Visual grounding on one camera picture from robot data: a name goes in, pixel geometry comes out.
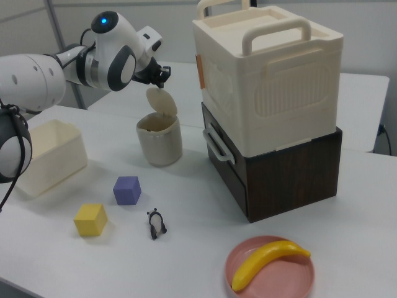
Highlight cream plastic open container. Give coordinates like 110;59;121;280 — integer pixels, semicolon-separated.
14;119;89;201

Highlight beige trash can lid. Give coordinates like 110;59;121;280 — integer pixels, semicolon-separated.
145;88;179;119

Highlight beige trash can body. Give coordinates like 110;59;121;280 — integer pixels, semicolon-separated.
135;112;183;167

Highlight orange tag on box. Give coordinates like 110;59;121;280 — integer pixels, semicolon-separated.
196;53;206;90

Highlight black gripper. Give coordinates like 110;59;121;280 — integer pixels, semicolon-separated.
133;57;172;90

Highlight dark wood drawer cabinet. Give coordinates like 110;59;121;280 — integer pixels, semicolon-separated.
200;101;343;224

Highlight yellow toy banana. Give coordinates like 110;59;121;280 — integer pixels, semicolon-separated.
231;240;311;292

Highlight purple foam cube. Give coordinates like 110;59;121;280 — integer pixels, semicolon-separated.
112;176;142;206

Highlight black wall cable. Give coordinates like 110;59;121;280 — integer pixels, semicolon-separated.
377;123;392;155

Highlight toy panda figure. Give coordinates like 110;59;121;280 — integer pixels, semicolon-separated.
146;208;169;240

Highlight white drawer handle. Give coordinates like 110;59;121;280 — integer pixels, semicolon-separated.
202;122;236;163

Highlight yellow foam cube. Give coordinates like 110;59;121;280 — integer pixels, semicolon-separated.
73;203;109;238

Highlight cream plastic storage box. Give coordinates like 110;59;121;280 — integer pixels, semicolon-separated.
192;0;344;156

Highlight pink plate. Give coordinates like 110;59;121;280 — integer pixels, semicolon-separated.
225;235;316;298

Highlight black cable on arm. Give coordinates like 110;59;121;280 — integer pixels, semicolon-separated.
0;27;97;214

